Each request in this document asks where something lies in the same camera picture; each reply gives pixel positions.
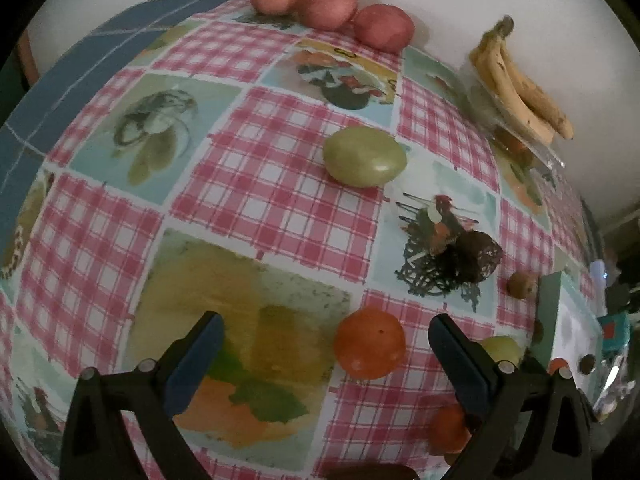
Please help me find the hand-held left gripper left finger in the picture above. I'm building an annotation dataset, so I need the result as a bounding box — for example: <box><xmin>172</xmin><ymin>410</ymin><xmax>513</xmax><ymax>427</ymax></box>
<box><xmin>59</xmin><ymin>311</ymin><xmax>226</xmax><ymax>480</ymax></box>

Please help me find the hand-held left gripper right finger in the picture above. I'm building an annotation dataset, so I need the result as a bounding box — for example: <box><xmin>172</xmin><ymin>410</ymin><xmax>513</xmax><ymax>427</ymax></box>
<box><xmin>428</xmin><ymin>312</ymin><xmax>596</xmax><ymax>480</ymax></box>

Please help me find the round green fruit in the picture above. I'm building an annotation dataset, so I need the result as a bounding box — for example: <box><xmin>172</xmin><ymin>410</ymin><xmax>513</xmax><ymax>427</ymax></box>
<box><xmin>479</xmin><ymin>336</ymin><xmax>523</xmax><ymax>363</ymax></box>

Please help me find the small orange tangerine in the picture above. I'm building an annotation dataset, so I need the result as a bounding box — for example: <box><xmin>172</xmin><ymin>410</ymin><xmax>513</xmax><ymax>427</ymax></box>
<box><xmin>430</xmin><ymin>402</ymin><xmax>473</xmax><ymax>453</ymax></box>

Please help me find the large orange tangerine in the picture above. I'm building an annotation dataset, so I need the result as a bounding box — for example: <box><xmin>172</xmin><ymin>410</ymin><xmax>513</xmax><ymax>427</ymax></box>
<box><xmin>333</xmin><ymin>307</ymin><xmax>407</xmax><ymax>380</ymax></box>

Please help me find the white tray with teal rim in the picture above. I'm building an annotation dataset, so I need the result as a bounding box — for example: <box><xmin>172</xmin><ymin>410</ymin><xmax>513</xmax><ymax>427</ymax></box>
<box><xmin>532</xmin><ymin>270</ymin><xmax>608</xmax><ymax>376</ymax></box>

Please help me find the dark brown avocado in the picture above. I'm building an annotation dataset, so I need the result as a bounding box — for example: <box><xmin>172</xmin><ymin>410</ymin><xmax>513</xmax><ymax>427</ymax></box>
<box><xmin>320</xmin><ymin>462</ymin><xmax>421</xmax><ymax>480</ymax></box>

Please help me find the green mango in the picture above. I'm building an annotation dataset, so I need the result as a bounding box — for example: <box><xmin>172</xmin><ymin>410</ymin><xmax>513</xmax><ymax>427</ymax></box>
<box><xmin>322</xmin><ymin>126</ymin><xmax>408</xmax><ymax>189</ymax></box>

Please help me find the brown longan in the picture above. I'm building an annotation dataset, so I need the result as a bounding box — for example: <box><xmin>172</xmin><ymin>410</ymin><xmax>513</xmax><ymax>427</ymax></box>
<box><xmin>506</xmin><ymin>271</ymin><xmax>538</xmax><ymax>301</ymax></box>

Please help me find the teal box with red mark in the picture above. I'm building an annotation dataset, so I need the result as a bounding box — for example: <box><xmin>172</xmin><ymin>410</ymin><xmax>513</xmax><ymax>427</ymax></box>
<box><xmin>597</xmin><ymin>312</ymin><xmax>630</xmax><ymax>356</ymax></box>

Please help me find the black charger adapter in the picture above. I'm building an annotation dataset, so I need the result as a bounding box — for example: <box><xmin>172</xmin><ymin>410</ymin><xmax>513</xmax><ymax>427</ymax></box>
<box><xmin>606</xmin><ymin>282</ymin><xmax>640</xmax><ymax>311</ymax></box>

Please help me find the clear plastic container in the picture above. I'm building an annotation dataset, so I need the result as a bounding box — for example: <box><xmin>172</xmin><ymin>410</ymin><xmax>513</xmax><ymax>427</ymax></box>
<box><xmin>457</xmin><ymin>60</ymin><xmax>568</xmax><ymax>171</ymax></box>

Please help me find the yellow banana bunch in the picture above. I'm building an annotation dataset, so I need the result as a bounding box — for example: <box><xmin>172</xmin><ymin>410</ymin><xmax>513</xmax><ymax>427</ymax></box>
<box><xmin>469</xmin><ymin>15</ymin><xmax>576</xmax><ymax>143</ymax></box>

